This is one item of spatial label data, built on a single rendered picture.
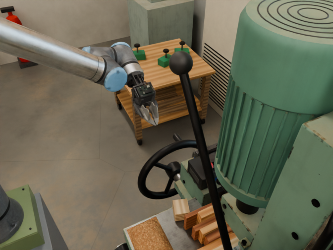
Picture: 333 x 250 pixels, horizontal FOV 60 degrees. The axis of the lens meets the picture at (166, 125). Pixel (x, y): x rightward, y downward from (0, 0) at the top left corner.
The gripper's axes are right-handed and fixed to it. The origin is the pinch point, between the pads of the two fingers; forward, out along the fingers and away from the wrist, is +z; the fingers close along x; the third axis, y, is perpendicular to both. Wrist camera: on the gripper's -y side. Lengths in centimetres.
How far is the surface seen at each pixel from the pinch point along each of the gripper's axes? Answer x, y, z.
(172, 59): -15, 63, 21
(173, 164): 0.3, -2.3, 16.6
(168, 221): -12.9, 10.9, 35.4
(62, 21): 6, -141, -220
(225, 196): -2.5, 29.8, 37.6
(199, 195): -2.1, 13.8, 32.7
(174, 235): -13.3, 12.4, 39.4
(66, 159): -35, -116, -49
